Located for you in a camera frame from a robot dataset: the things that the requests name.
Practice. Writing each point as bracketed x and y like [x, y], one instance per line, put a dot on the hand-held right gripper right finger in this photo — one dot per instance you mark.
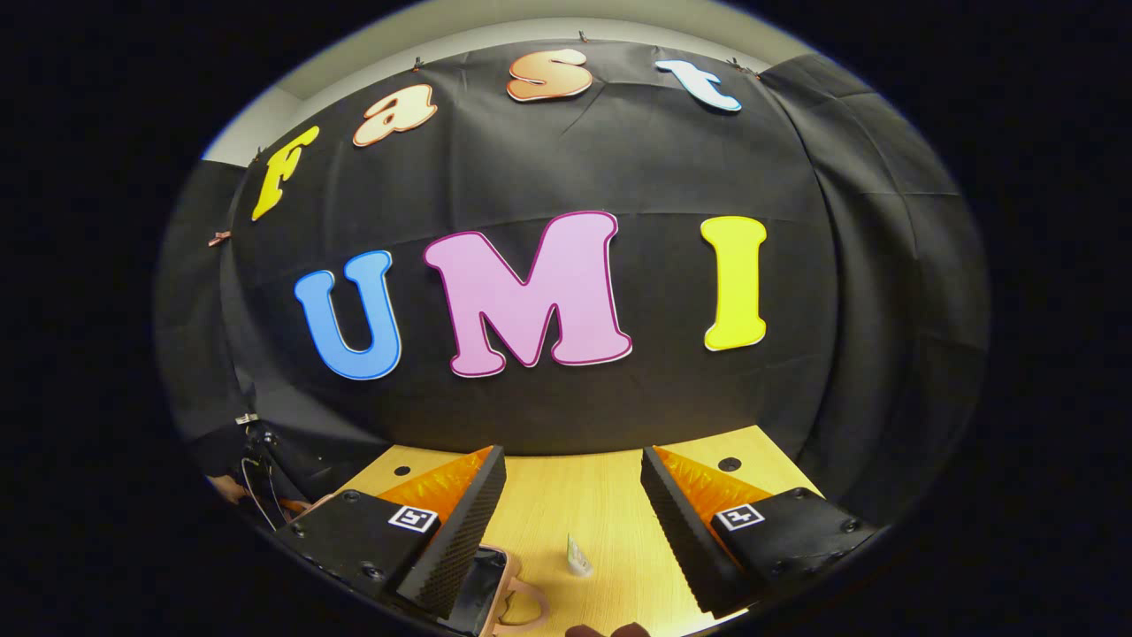
[676, 531]

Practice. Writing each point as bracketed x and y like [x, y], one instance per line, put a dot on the black backdrop cloth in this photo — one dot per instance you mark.
[637, 159]

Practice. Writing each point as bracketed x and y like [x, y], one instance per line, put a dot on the white green skin care tube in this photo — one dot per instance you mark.
[579, 557]

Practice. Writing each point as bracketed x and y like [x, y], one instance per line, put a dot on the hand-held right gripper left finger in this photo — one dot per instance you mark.
[460, 531]

